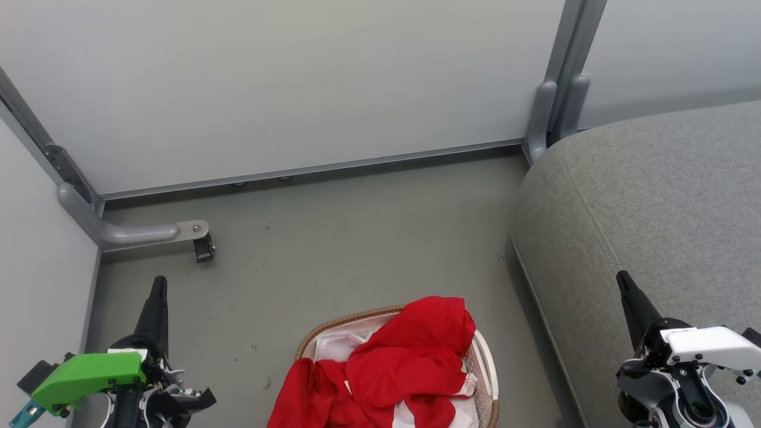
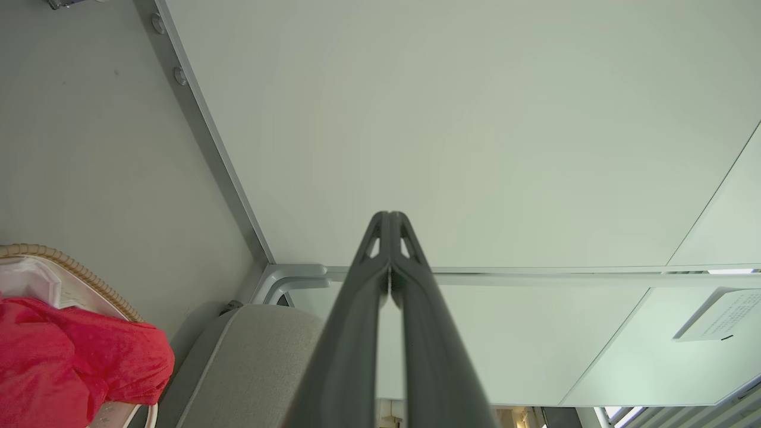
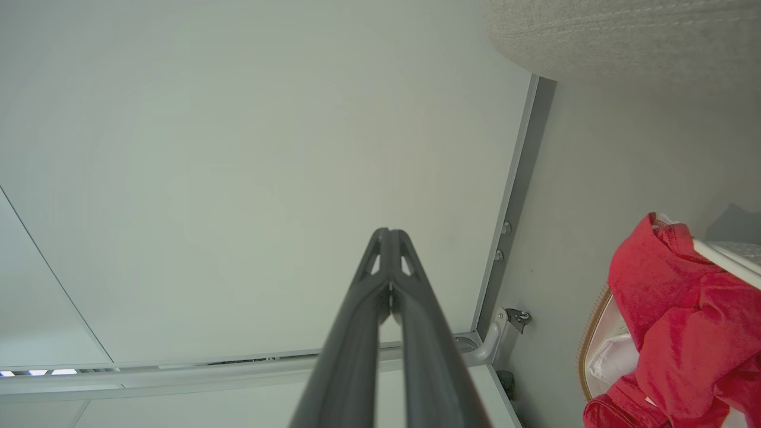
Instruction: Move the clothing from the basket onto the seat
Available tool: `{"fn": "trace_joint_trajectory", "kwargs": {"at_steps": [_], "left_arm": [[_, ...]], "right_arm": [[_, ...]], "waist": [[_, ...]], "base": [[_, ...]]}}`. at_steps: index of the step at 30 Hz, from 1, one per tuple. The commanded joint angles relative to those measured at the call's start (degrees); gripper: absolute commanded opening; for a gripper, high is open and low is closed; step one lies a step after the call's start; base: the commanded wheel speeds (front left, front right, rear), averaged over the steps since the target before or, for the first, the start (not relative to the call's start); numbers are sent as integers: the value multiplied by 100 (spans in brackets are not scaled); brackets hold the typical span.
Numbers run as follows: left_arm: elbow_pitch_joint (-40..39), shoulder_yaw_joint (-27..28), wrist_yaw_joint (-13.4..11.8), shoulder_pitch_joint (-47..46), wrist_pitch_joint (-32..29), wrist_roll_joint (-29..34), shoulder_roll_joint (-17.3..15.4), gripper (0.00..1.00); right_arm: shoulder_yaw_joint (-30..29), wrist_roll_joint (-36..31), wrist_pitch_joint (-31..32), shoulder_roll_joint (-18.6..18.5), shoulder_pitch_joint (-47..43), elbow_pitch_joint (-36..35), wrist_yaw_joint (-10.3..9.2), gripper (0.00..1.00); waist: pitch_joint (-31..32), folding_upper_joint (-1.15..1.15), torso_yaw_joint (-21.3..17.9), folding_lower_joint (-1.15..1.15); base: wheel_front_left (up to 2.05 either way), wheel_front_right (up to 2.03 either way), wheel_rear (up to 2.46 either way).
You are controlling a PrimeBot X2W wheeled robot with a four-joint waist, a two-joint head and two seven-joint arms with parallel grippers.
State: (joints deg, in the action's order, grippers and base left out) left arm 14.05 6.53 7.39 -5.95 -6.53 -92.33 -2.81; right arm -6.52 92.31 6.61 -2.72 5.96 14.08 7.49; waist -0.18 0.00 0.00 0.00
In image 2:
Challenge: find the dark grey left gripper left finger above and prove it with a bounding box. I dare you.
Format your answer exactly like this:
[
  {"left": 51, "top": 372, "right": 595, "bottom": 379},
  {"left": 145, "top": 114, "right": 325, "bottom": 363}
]
[{"left": 282, "top": 212, "right": 392, "bottom": 428}]

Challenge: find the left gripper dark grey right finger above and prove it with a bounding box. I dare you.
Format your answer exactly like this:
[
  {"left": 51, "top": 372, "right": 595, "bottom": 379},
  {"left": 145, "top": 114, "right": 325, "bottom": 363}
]
[{"left": 390, "top": 212, "right": 498, "bottom": 428}]

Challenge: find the red jersey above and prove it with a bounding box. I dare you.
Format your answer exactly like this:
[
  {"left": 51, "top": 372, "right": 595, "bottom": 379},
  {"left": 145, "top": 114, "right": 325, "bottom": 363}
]
[{"left": 0, "top": 295, "right": 176, "bottom": 428}]

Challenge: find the grey fabric sofa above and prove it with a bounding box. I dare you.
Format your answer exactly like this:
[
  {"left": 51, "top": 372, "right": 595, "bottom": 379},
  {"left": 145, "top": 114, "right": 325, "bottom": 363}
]
[{"left": 155, "top": 303, "right": 326, "bottom": 428}]

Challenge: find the window blind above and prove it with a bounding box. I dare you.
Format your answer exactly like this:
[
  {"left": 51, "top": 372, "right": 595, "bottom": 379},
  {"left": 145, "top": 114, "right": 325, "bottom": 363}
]
[{"left": 593, "top": 380, "right": 761, "bottom": 428}]

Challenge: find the white basket with brown rim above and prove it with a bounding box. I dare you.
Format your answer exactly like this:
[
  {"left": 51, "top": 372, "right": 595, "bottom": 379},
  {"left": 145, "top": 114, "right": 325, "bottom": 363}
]
[{"left": 0, "top": 243, "right": 160, "bottom": 428}]

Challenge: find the white paper notice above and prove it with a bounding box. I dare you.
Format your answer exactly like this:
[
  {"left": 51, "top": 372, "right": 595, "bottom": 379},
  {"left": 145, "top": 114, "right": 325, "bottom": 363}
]
[{"left": 673, "top": 288, "right": 761, "bottom": 343}]

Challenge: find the white basket liner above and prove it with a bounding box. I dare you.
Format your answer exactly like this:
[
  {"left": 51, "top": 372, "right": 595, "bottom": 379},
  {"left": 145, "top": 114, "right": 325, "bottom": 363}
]
[{"left": 0, "top": 257, "right": 64, "bottom": 308}]

